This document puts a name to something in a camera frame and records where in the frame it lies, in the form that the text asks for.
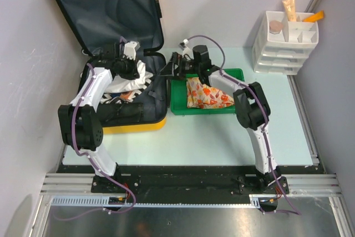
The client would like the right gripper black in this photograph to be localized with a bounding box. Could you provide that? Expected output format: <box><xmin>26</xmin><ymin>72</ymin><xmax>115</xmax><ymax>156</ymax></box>
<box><xmin>158</xmin><ymin>53</ymin><xmax>200</xmax><ymax>82</ymax></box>

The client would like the white cloth garment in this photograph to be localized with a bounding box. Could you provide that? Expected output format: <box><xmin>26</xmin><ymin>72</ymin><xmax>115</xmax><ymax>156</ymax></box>
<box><xmin>100</xmin><ymin>60</ymin><xmax>153</xmax><ymax>104</ymax></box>

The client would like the green plastic tray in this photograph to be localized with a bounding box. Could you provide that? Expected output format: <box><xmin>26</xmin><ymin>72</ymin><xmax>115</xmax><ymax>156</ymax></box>
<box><xmin>170</xmin><ymin>74</ymin><xmax>235</xmax><ymax>115</ymax></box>

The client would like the floral cloth pouch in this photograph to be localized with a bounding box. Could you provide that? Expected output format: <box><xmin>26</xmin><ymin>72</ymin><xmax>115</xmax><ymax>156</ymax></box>
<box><xmin>186</xmin><ymin>77</ymin><xmax>235</xmax><ymax>109</ymax></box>

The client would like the yellow Pikachu hard-shell suitcase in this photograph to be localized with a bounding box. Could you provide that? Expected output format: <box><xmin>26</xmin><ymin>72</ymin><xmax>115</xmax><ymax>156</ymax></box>
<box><xmin>56</xmin><ymin>0</ymin><xmax>169</xmax><ymax>134</ymax></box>

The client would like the white plastic drawer organizer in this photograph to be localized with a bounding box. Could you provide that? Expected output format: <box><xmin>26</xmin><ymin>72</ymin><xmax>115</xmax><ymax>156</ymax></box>
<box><xmin>252</xmin><ymin>11</ymin><xmax>319</xmax><ymax>75</ymax></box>

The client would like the pink round cosmetic jar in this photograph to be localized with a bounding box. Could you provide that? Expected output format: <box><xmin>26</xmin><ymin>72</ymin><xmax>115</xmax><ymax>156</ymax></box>
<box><xmin>269</xmin><ymin>20</ymin><xmax>283</xmax><ymax>34</ymax></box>

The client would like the beige cosmetic tube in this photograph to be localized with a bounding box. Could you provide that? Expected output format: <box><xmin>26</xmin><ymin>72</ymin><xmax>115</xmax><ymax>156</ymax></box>
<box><xmin>282</xmin><ymin>0</ymin><xmax>297</xmax><ymax>22</ymax></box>

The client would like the orange cosmetic tube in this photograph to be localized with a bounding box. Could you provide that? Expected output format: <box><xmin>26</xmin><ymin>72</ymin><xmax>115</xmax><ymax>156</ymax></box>
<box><xmin>302</xmin><ymin>11</ymin><xmax>324</xmax><ymax>23</ymax></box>

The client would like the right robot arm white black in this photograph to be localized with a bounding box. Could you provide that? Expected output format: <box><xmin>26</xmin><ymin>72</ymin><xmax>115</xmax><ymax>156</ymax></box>
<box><xmin>159</xmin><ymin>45</ymin><xmax>286</xmax><ymax>195</ymax></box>

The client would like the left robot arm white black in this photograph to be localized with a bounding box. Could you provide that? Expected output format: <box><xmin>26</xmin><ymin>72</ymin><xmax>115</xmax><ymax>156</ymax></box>
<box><xmin>58</xmin><ymin>41</ymin><xmax>140</xmax><ymax>193</ymax></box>

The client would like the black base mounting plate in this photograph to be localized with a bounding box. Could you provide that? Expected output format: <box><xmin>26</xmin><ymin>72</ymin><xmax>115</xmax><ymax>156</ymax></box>
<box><xmin>56</xmin><ymin>164</ymin><xmax>325</xmax><ymax>196</ymax></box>

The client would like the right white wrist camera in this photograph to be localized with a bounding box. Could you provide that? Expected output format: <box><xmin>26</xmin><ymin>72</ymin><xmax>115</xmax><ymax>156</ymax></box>
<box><xmin>179</xmin><ymin>39</ymin><xmax>192</xmax><ymax>56</ymax></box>

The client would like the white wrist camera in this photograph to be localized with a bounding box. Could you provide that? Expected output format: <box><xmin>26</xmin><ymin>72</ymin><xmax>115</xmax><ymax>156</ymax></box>
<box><xmin>123</xmin><ymin>41</ymin><xmax>140</xmax><ymax>60</ymax></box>
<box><xmin>179</xmin><ymin>39</ymin><xmax>192</xmax><ymax>56</ymax></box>

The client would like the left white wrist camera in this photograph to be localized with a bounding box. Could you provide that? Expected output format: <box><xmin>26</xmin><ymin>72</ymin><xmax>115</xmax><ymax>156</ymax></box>
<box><xmin>123</xmin><ymin>41</ymin><xmax>140</xmax><ymax>60</ymax></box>

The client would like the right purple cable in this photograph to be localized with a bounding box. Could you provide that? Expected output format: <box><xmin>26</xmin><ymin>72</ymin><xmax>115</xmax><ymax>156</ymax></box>
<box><xmin>185</xmin><ymin>34</ymin><xmax>303</xmax><ymax>217</ymax></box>

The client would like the grey slotted cable duct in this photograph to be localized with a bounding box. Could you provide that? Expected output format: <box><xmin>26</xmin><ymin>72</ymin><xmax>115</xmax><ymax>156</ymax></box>
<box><xmin>51</xmin><ymin>194</ymin><xmax>283</xmax><ymax>209</ymax></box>

